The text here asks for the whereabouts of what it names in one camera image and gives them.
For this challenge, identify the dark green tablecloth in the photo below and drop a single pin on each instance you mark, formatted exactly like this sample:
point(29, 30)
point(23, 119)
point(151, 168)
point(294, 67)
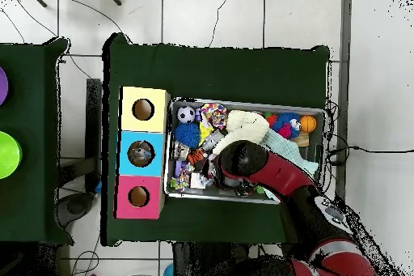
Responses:
point(210, 68)

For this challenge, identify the lime green disc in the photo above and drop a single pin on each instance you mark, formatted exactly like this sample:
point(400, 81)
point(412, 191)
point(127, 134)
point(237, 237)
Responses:
point(8, 154)

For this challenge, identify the wooden box with three holes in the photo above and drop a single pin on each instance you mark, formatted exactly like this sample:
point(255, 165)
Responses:
point(158, 120)

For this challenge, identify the silver mesh bin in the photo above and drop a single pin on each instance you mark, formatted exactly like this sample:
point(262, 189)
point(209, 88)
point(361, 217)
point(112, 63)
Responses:
point(184, 107)

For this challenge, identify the side table with green cloth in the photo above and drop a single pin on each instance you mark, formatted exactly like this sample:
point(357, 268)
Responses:
point(29, 127)

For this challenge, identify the orange striped tiger plush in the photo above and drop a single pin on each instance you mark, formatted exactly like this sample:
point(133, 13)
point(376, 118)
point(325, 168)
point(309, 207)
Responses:
point(195, 157)

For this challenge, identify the small orange basketball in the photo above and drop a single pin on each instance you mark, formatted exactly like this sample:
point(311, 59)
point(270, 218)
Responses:
point(308, 123)

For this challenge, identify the blue round object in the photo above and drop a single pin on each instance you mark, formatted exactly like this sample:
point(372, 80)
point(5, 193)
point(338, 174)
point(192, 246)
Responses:
point(168, 271)

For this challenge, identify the blue spiky toy with eyes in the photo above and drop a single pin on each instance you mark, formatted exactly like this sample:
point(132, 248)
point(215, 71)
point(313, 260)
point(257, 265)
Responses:
point(286, 123)

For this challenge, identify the blue spiky ball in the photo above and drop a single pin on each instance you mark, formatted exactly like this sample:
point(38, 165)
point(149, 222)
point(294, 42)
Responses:
point(187, 134)

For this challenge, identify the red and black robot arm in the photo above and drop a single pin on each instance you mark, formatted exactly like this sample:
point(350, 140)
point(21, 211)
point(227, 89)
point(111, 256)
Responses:
point(281, 172)

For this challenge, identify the small soccer ball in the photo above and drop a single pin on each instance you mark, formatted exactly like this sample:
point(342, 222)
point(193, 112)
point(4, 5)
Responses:
point(186, 113)

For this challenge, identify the plain wooden cube block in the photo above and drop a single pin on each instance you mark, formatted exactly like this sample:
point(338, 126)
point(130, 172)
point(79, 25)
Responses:
point(194, 182)

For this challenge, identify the cream cloth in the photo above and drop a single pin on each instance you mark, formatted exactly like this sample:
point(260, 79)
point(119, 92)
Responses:
point(245, 127)

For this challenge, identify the purple disc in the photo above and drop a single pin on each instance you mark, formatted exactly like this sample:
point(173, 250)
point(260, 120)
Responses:
point(2, 86)

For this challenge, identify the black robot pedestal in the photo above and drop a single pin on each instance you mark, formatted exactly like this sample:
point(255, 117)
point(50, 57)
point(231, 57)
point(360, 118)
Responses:
point(200, 259)

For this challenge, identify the mint green cloth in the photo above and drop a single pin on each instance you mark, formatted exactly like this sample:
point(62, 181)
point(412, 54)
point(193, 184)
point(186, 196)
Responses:
point(288, 148)

